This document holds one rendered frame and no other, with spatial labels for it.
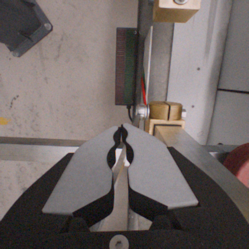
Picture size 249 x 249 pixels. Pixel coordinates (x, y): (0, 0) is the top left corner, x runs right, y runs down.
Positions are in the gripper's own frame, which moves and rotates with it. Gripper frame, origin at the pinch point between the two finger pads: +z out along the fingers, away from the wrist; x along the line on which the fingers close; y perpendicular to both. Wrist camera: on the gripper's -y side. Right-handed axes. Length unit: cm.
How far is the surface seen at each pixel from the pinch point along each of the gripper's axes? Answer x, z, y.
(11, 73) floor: -74, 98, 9
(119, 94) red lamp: -0.5, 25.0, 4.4
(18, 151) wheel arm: -16.3, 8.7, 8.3
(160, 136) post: 4.5, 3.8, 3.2
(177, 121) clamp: 7.6, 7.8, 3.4
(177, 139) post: 6.0, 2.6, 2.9
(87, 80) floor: -23, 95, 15
